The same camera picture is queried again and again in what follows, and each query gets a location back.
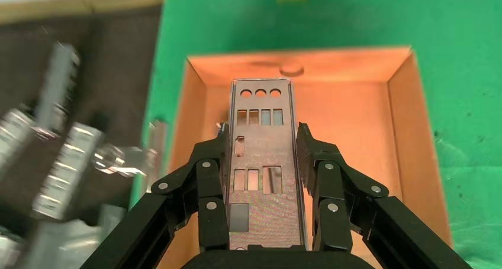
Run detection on grey ribbed metal part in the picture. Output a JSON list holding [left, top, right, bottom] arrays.
[[0, 108, 36, 178], [31, 121, 107, 221]]

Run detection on brown cardboard box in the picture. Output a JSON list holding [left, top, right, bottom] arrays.
[[156, 45, 456, 269]]

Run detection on grey sheet metal chassis plate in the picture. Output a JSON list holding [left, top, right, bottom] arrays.
[[0, 204, 130, 269]]

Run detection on silver perforated shield plate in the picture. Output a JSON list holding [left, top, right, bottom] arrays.
[[227, 78, 308, 251]]

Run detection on grey metal bar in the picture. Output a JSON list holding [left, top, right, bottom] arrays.
[[33, 41, 81, 130]]

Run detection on pile of metal parts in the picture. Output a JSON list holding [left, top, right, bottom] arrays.
[[0, 0, 166, 269]]

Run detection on green table cloth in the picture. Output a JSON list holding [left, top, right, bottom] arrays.
[[129, 0, 502, 269]]

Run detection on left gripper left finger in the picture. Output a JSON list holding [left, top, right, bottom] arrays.
[[80, 121, 232, 269]]

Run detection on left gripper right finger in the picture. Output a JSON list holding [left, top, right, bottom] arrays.
[[296, 121, 471, 269]]

